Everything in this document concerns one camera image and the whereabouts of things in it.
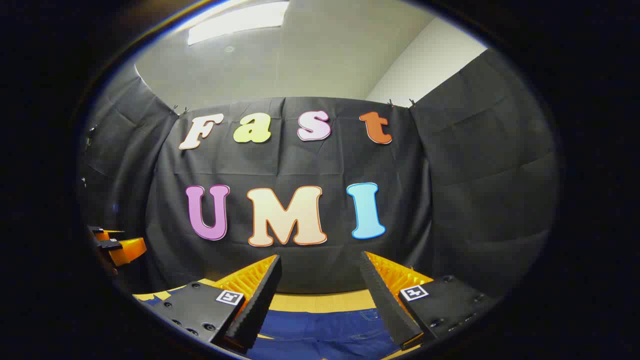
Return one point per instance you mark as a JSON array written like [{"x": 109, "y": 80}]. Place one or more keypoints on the ceiling light panel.
[{"x": 235, "y": 22}]

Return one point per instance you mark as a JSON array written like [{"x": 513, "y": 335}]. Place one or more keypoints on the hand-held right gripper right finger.
[{"x": 385, "y": 305}]

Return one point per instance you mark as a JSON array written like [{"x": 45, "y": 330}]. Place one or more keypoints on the black backdrop cloth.
[{"x": 300, "y": 165}]

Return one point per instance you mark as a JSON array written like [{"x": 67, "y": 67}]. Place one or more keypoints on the blue jeans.
[{"x": 325, "y": 332}]

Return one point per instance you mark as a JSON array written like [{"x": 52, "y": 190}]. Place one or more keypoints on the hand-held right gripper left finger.
[{"x": 260, "y": 305}]

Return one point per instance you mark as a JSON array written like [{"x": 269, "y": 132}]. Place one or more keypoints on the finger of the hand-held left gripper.
[
  {"x": 100, "y": 230},
  {"x": 127, "y": 250}
]

